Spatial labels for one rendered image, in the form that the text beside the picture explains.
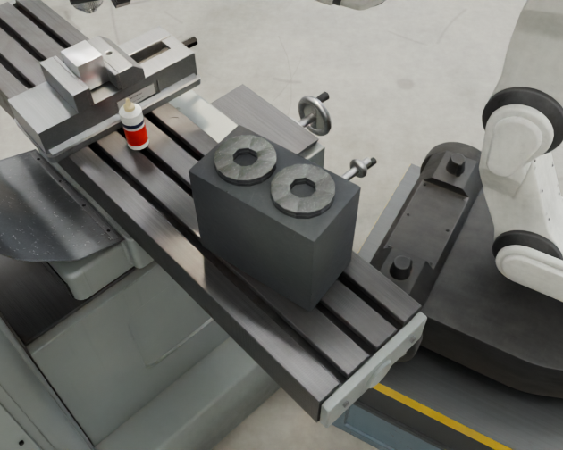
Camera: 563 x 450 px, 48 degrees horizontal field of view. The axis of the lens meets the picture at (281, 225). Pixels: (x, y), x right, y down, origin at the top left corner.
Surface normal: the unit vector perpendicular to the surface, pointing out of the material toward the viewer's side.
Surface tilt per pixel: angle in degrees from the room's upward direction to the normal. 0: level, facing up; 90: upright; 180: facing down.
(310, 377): 0
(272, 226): 90
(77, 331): 90
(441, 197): 0
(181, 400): 0
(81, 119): 90
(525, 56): 90
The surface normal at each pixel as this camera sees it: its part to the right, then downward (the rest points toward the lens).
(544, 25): -0.37, 0.91
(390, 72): 0.00, -0.61
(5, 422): 0.69, 0.55
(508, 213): -0.49, 0.69
